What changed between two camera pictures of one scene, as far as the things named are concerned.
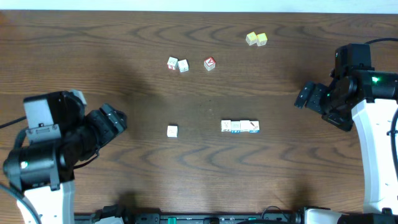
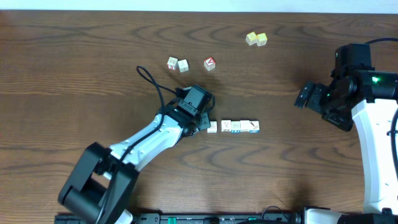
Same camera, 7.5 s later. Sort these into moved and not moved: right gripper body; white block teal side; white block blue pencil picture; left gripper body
Moved: white block teal side; left gripper body
Not moved: right gripper body; white block blue pencil picture
